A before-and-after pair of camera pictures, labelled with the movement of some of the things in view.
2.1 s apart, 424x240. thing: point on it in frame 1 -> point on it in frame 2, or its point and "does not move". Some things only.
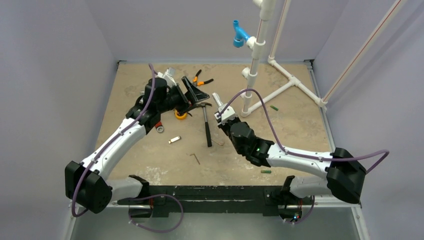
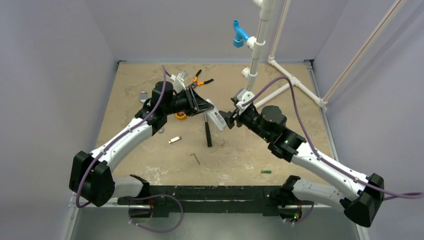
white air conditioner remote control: (217, 99) -> (217, 117)
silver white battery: (174, 139) does not move
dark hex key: (196, 158) does not move
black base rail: (270, 200) does not move
